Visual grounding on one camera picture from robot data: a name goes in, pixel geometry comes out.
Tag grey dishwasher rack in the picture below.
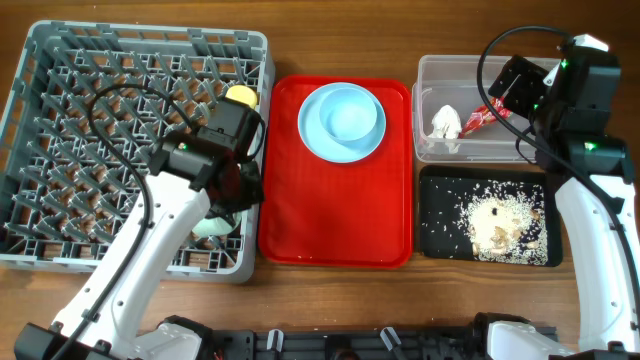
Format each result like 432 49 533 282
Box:
1 20 275 273

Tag red candy wrapper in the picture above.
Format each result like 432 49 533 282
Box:
458 97 513 139

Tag white tissue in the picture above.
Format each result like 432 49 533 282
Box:
429 105 462 139

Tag mint green bowl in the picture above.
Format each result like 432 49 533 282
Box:
192 212 242 238

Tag red plastic tray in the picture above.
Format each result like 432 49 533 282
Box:
257 75 414 269

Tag rice food scraps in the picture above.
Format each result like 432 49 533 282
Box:
422 179 551 266

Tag yellow plastic cup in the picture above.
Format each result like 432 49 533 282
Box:
225 85 258 109

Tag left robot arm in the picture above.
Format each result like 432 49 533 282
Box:
14 132 264 359

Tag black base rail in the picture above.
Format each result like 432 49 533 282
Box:
115 327 559 360

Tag black waste tray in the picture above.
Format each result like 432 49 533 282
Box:
417 164 564 268

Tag light blue plate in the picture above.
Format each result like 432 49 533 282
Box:
298 82 386 163

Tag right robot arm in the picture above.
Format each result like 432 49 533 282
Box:
476 29 639 359

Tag light blue bowl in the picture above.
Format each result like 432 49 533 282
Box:
319 83 378 143

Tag clear plastic bin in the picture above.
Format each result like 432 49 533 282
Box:
412 55 535 163

